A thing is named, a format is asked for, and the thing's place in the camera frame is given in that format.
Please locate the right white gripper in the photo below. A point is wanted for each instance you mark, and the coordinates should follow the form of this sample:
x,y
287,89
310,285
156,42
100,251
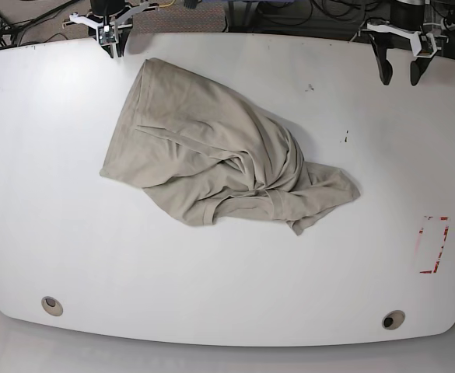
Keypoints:
x,y
119,14

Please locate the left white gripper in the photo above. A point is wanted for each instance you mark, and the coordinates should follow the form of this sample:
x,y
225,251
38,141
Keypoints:
x,y
380,33

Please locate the beige T-shirt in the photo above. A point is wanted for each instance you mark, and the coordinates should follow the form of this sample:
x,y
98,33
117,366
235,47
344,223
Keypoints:
x,y
201,152

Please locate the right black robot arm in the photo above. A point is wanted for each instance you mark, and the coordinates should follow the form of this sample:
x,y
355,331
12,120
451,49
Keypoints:
x,y
110,22

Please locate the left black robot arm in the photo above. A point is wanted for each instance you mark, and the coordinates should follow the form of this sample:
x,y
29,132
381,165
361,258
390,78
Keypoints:
x,y
406,22

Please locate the black tripod stand legs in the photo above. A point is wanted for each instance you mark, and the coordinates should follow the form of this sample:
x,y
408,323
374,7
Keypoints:
x,y
11,34

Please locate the red tape rectangle marking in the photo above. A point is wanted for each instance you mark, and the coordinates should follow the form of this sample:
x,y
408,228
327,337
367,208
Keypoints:
x,y
430,244

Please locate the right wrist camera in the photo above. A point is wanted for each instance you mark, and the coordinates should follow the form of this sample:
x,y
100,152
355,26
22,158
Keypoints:
x,y
107,35

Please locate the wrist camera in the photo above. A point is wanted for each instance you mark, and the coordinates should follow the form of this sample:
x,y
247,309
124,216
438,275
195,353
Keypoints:
x,y
428,44
107,35

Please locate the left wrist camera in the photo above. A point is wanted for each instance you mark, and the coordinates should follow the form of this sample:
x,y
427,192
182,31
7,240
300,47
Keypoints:
x,y
428,44

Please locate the right table cable grommet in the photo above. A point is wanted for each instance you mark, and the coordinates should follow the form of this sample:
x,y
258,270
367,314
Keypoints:
x,y
393,320

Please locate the table cable grommet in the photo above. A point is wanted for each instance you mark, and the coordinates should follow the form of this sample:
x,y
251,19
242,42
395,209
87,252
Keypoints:
x,y
52,306
393,320

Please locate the left table cable grommet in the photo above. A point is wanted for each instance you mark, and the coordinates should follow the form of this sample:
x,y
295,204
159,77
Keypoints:
x,y
52,306

